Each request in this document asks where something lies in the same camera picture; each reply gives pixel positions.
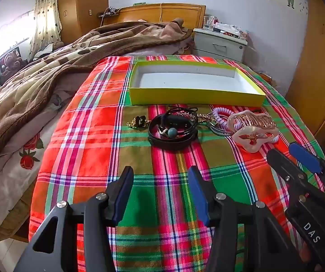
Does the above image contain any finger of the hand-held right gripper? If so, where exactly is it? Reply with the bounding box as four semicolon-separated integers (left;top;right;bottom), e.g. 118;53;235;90
288;142;325;199
267;148;311;202

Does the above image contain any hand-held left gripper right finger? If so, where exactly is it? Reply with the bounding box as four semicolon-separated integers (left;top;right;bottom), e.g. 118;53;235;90
188;165;307;272

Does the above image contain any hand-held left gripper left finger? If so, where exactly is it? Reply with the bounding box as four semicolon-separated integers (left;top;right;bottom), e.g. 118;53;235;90
12;166;135;272

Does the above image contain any beige gold hair claw clip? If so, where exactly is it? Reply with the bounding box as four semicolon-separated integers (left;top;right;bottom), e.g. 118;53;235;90
227;110;280;153

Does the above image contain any black smart band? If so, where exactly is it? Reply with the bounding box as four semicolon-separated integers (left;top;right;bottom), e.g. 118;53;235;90
148;114;199;148

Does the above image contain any grey hair tie white flower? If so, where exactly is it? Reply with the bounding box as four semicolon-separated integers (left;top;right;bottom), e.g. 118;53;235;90
209;122;234;136

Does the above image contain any black hair tie teal bead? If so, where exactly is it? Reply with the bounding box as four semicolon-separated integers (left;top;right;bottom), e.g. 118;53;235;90
158;107;201;138

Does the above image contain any gold black flower hair clip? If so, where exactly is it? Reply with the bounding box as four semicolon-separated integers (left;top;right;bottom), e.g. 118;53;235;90
126;115;149;129

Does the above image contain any gold rhinestone hair clip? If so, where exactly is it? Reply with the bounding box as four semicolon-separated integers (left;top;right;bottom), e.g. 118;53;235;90
176;112;217;125

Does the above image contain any purple spiral hair tie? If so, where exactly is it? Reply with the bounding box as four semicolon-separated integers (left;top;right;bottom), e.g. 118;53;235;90
211;107;238;129

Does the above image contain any yellow-green cardboard box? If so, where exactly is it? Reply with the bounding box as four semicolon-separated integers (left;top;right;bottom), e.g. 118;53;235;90
128;60;266;107

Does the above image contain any person's right hand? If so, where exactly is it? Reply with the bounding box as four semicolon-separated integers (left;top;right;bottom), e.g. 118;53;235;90
299;245;321;272

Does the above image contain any red green plaid cloth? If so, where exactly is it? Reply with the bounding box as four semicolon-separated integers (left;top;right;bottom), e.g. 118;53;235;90
28;56;325;272

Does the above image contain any wooden wardrobe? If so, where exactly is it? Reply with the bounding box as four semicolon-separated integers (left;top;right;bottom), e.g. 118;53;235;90
57;0;110;44
285;0;325;159

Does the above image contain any floral bedsheet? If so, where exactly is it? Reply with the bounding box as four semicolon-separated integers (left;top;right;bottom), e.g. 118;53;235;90
0;110;61;244

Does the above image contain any white nightstand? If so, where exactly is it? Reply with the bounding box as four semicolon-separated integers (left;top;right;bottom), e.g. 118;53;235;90
193;28;248;62

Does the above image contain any brown spotted blanket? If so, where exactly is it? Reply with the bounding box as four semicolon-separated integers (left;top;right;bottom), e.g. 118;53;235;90
0;17;194;170

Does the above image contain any clear glass cup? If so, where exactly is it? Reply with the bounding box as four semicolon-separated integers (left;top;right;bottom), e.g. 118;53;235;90
203;15;217;30

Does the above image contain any power strip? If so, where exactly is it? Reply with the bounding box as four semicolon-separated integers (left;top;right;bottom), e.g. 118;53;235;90
97;8;120;17

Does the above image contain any wooden bed headboard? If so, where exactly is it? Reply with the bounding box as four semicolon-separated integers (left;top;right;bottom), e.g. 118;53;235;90
101;3;207;30

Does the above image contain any dotted curtain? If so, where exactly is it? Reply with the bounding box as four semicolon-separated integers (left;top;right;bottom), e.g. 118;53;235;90
28;0;64;60

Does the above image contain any window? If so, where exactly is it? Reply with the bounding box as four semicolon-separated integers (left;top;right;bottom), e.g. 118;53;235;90
0;6;35;66

